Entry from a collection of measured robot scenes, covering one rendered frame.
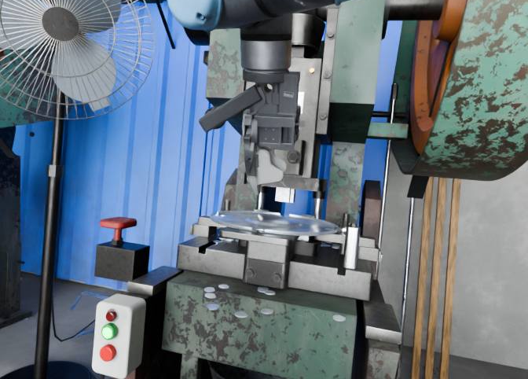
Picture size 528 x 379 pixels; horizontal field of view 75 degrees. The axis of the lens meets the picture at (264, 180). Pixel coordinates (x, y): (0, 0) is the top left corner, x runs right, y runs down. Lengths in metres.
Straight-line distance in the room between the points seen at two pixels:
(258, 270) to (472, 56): 0.55
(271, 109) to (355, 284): 0.42
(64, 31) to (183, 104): 1.13
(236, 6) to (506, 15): 0.38
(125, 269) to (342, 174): 0.65
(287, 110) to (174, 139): 1.81
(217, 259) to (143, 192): 1.63
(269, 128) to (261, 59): 0.10
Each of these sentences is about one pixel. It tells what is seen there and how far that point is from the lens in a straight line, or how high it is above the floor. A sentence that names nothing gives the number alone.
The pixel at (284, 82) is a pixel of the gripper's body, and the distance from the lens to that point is 0.53.
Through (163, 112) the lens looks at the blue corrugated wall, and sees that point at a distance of 2.36.
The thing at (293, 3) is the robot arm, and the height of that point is 1.06.
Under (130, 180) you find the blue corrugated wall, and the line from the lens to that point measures 2.46.
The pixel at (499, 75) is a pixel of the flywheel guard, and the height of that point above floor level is 1.07.
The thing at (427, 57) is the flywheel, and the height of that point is 1.30.
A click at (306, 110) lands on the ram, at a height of 1.05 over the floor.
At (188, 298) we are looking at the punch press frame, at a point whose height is 0.62.
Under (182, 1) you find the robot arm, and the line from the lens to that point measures 0.42.
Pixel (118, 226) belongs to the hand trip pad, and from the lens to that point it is 0.80.
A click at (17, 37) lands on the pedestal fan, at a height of 1.23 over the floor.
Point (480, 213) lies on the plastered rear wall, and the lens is 2.17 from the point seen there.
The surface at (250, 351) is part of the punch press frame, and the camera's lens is 0.77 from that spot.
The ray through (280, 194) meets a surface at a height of 0.84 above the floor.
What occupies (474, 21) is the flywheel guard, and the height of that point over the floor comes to 1.13.
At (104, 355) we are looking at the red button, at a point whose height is 0.54.
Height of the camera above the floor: 0.90
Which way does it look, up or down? 2 degrees down
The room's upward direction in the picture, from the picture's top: 5 degrees clockwise
